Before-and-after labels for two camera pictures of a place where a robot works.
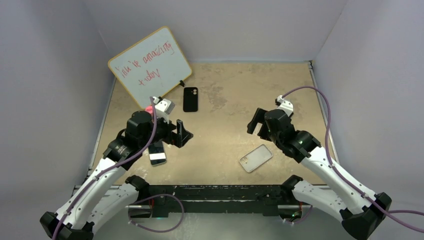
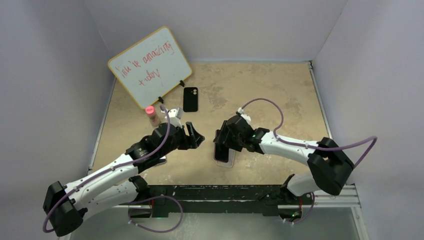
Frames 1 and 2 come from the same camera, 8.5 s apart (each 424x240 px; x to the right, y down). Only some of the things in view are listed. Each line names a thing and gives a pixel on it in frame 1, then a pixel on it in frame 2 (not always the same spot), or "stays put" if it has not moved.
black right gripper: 259,118 → 219,139
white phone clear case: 256,157 → 230,163
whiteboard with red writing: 151,67 stays put
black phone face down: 190,99 stays put
